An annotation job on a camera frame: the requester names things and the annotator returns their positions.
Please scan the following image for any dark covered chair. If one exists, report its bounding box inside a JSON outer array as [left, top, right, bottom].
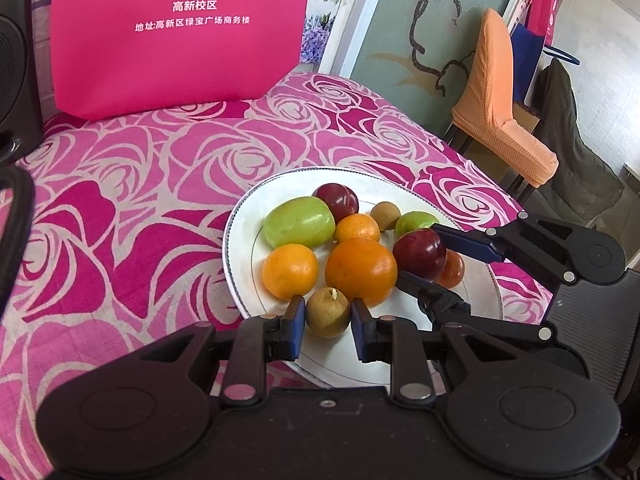
[[524, 58, 624, 226]]

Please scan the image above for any small yellow-orange mandarin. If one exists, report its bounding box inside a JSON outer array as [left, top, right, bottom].
[[334, 214, 381, 243]]

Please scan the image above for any pink tote bag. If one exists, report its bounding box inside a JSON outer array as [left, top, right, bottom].
[[51, 0, 307, 120]]

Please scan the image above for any orange covered chair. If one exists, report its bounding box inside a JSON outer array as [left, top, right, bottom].
[[451, 8, 559, 204]]

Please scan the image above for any black speaker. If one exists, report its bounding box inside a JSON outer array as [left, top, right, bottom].
[[0, 0, 44, 166]]

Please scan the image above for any elongated green apple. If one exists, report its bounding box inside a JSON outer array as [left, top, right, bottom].
[[262, 196, 335, 249]]

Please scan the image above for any white ceramic plate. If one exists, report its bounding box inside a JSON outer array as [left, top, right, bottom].
[[221, 166, 505, 390]]

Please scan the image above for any round green apple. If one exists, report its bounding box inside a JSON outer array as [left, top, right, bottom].
[[394, 211, 439, 240]]

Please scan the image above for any large orange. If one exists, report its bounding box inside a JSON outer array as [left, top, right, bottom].
[[324, 238, 398, 309]]

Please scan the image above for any black wrist strap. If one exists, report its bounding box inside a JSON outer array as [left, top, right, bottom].
[[0, 164, 36, 311]]

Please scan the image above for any dark red plum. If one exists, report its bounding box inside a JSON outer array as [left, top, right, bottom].
[[314, 183, 359, 224], [393, 229, 447, 281]]

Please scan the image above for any yellow-orange citrus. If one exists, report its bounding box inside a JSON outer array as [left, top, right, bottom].
[[262, 244, 319, 300]]

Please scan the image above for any pink rose tablecloth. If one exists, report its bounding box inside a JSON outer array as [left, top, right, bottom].
[[1, 73, 520, 479]]

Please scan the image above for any hanging pink bag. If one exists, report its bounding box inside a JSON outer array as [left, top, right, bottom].
[[526, 0, 559, 47]]

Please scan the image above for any blue shopping bag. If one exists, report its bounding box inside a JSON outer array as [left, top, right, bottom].
[[511, 24, 580, 104]]

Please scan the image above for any brown kiwi fruit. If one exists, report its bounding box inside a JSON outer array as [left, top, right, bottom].
[[370, 202, 401, 232]]

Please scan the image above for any small red apple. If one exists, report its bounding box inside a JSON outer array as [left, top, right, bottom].
[[435, 249, 465, 289]]

